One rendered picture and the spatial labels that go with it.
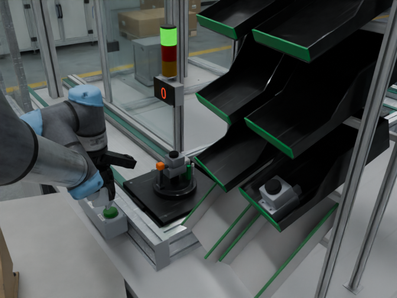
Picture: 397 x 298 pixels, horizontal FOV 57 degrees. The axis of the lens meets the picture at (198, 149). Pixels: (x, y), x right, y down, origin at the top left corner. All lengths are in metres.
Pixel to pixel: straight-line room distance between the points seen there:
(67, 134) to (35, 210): 0.55
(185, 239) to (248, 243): 0.23
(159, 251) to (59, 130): 0.41
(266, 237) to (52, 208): 0.76
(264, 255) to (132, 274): 0.39
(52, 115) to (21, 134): 0.36
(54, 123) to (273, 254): 0.55
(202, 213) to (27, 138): 0.57
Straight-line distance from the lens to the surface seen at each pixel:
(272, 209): 0.71
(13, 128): 0.49
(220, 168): 0.84
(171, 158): 1.10
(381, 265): 1.21
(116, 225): 1.10
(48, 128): 0.84
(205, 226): 0.96
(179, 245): 1.06
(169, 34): 1.17
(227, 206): 0.94
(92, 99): 0.88
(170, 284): 1.04
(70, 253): 1.17
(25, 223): 1.31
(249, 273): 0.88
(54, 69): 2.00
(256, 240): 0.89
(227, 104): 0.76
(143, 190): 1.16
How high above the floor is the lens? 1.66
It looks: 31 degrees down
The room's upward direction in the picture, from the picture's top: 1 degrees clockwise
